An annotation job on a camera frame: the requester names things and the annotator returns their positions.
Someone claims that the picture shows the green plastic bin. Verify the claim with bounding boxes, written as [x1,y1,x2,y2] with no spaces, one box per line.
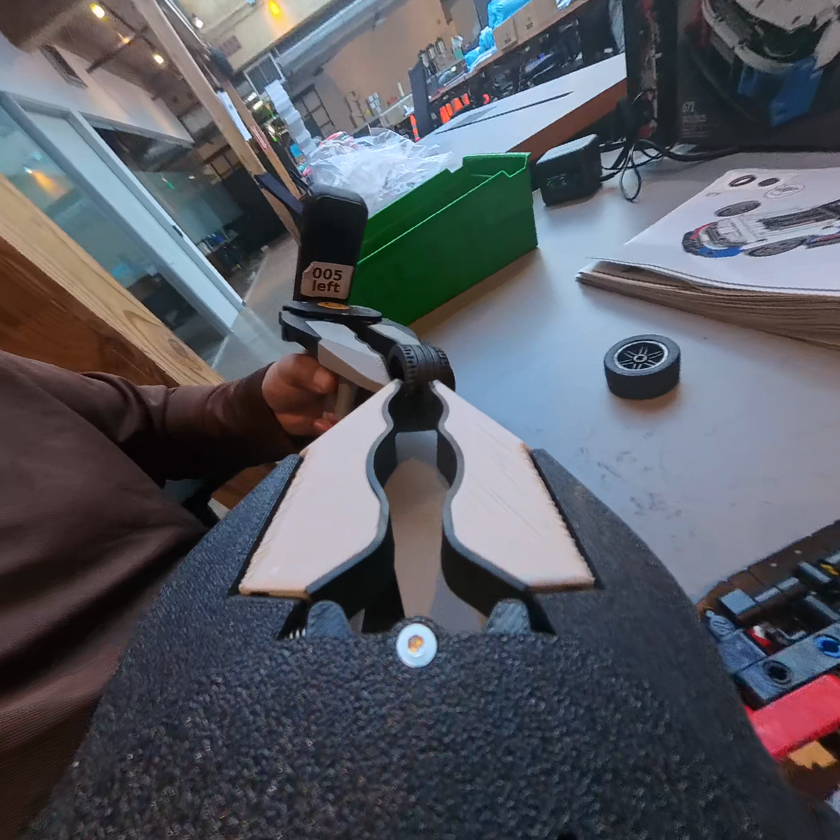
[354,152,539,327]

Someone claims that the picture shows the toy brick car chassis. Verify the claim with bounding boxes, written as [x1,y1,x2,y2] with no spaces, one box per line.
[702,545,840,805]

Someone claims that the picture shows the black toy car wheel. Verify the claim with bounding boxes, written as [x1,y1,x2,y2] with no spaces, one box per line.
[386,341,457,398]
[604,335,682,400]

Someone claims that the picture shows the person's brown shirt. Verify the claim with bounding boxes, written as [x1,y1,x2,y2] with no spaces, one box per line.
[0,420,217,840]

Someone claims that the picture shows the grey desk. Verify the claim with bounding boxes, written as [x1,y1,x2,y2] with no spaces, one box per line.
[387,151,840,637]

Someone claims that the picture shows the open instruction book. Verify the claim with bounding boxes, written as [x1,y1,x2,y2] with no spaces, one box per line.
[577,167,840,349]

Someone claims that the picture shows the black toy car box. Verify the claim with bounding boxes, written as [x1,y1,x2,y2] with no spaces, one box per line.
[623,0,840,148]

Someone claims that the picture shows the blue plastic bag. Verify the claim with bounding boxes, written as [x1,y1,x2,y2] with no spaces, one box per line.
[462,0,546,67]

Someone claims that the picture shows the glass partition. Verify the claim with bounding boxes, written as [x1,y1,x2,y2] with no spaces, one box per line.
[0,92,277,368]

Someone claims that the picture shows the orange plastic items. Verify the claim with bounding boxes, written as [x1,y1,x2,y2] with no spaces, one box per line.
[440,92,490,126]

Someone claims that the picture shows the black cable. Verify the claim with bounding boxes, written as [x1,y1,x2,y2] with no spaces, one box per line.
[600,131,742,201]

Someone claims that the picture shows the person's left hand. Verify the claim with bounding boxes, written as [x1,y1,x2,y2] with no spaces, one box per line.
[262,353,343,438]

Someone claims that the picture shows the wooden frame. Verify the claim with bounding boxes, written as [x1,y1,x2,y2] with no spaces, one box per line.
[0,174,224,388]

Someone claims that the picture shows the grey workbench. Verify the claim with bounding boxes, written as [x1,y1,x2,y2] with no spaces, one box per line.
[420,52,627,158]

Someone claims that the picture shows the clear plastic bags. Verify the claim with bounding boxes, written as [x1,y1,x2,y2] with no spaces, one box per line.
[305,128,454,217]

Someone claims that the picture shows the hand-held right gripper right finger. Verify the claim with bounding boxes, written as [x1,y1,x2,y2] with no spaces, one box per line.
[435,381,597,601]

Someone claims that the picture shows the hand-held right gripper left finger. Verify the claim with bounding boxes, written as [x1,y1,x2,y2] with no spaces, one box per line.
[238,379,404,601]

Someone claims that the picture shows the black power adapter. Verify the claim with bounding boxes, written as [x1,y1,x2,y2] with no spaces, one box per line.
[535,134,603,206]

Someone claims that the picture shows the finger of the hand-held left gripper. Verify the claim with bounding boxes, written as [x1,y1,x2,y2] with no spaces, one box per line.
[317,325,396,390]
[358,320,422,358]

